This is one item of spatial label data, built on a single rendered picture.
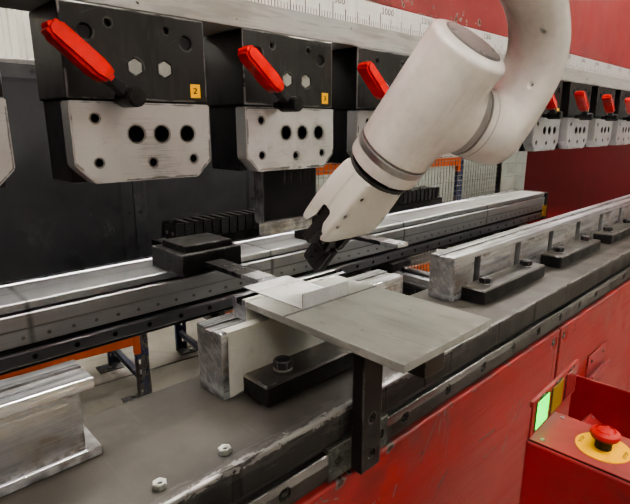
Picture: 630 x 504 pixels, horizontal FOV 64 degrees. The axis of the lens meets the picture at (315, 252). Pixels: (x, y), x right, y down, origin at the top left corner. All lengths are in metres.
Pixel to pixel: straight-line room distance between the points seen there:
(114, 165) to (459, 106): 0.34
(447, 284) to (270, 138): 0.58
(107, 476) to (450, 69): 0.53
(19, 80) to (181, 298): 0.49
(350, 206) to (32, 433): 0.40
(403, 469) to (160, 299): 0.49
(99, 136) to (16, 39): 4.24
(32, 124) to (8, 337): 0.42
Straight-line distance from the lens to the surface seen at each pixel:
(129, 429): 0.68
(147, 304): 0.91
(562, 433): 0.89
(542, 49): 0.56
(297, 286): 0.74
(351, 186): 0.56
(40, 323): 0.85
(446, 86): 0.50
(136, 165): 0.55
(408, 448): 0.86
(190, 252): 0.88
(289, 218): 0.72
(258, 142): 0.64
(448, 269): 1.08
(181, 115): 0.58
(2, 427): 0.60
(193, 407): 0.70
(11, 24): 4.78
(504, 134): 0.56
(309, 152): 0.69
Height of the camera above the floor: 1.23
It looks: 14 degrees down
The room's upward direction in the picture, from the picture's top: straight up
